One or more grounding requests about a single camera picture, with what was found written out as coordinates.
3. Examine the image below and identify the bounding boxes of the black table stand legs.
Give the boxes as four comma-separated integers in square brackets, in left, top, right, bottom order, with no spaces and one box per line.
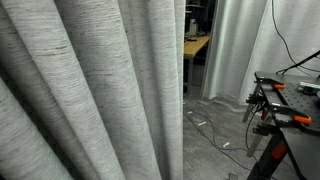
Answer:
[246,128,308,180]

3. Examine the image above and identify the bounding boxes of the thin black hanging cable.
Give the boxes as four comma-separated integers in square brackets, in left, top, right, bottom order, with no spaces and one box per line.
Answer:
[270,0,320,75]

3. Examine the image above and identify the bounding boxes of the black floor cable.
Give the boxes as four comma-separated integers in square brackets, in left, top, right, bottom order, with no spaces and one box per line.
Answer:
[183,113,254,172]

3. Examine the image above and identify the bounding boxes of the black cable under table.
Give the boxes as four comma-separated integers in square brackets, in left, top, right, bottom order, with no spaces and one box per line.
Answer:
[245,103,264,151]

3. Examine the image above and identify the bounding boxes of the white plastic container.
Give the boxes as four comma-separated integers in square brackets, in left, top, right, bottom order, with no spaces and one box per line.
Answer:
[188,18,199,37]

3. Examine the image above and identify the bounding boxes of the pale grey background curtain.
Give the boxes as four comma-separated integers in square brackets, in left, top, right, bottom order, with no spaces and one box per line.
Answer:
[200,0,320,106]

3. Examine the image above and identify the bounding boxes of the wooden top workbench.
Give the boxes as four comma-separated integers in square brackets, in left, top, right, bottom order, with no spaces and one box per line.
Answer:
[183,34,212,96]

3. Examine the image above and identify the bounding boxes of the blue floor cable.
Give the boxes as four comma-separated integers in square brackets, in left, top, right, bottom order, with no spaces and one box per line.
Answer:
[186,109,268,153]

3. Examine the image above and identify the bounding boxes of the black perforated robot table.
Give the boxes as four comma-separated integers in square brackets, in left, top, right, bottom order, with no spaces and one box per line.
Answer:
[254,70,320,136]

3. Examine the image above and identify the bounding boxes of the orange-handled black bar clamp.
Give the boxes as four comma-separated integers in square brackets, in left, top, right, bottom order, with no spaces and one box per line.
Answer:
[242,77,288,124]
[246,103,313,158]

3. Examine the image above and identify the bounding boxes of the large grey woven curtain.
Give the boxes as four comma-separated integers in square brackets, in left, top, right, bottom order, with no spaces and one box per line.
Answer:
[0,0,187,180]

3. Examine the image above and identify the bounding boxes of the white teal device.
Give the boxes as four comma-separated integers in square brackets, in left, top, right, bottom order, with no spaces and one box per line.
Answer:
[297,81,320,96]

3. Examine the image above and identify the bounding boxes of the dark shelf unit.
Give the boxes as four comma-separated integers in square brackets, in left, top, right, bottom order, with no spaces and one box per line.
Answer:
[184,0,217,38]

